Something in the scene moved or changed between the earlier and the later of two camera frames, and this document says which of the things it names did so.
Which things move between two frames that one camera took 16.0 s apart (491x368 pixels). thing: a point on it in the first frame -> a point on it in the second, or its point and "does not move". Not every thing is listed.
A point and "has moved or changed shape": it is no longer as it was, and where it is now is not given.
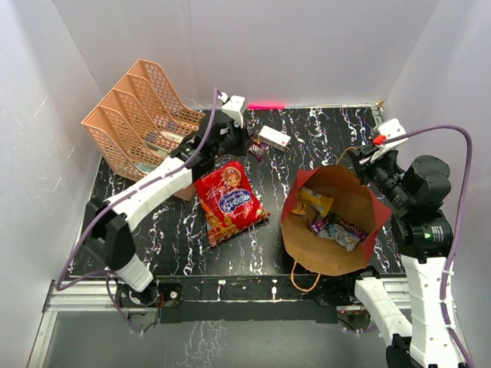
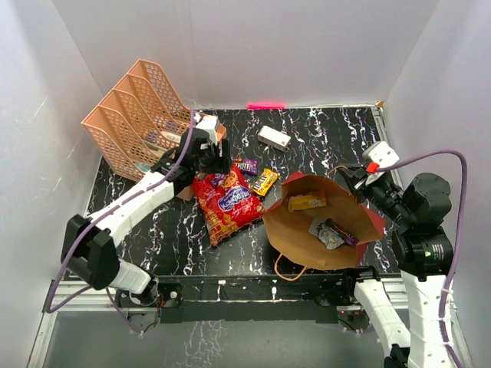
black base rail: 249,299 does not move
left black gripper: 244,142 -> 222,162
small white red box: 274,139 does not move
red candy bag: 229,206 does not move
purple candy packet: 258,149 -> 248,165
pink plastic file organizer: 139,125 does not move
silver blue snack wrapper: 341,234 -> 327,231
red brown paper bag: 354,202 has moved or changed shape
